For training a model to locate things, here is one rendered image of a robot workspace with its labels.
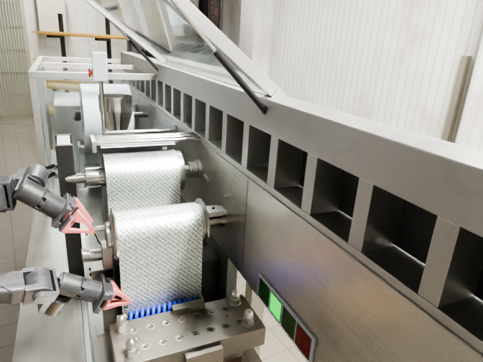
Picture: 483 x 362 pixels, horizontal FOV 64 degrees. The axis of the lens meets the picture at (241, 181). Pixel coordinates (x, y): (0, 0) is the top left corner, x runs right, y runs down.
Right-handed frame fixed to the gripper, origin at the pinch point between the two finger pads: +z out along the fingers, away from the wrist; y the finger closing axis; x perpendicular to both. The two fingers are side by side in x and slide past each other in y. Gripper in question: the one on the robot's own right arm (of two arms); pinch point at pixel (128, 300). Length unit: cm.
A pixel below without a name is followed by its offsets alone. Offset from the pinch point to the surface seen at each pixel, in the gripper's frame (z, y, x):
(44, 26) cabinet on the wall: -73, -842, 52
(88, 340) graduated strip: -1.5, -7.1, -20.0
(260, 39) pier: 131, -320, 166
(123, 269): -5.9, 0.3, 8.7
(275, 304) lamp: 19.6, 30.0, 26.1
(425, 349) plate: 10, 68, 43
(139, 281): 0.1, 0.3, 6.5
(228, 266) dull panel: 25.3, -1.6, 19.1
